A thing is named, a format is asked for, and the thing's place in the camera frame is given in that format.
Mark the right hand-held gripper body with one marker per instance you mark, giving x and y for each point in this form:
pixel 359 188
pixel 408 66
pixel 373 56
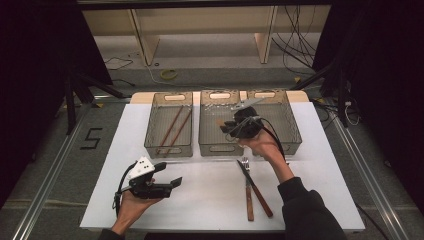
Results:
pixel 248 125

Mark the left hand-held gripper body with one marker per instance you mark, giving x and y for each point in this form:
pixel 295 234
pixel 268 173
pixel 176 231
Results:
pixel 141 168

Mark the smoky transparent plastic bin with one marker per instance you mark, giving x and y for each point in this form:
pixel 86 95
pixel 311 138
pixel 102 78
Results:
pixel 290 133
pixel 213 148
pixel 151 150

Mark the brown wooden chopstick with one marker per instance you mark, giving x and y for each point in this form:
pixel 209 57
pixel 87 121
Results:
pixel 171 126
pixel 180 131

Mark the person's right hand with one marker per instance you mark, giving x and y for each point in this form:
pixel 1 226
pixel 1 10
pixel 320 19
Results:
pixel 266 146

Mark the person's left hand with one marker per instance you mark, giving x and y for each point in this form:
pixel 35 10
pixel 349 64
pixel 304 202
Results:
pixel 130 208

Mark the white table cover sheet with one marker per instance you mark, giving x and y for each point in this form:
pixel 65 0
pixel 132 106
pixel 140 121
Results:
pixel 206 200

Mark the yellow tape roll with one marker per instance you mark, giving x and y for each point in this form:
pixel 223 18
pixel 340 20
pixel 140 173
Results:
pixel 161 74

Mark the black tripod stand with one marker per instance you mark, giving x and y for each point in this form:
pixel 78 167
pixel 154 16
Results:
pixel 70 106

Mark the black metal stand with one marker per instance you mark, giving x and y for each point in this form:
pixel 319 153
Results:
pixel 341 100

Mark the light wooden furniture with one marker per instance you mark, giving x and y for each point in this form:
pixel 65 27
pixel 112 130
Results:
pixel 146 43

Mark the black curtain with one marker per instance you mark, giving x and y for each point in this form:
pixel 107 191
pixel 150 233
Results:
pixel 383 83
pixel 33 83

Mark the metal floor rail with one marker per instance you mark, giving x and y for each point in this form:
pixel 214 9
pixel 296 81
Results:
pixel 46 186
pixel 373 190

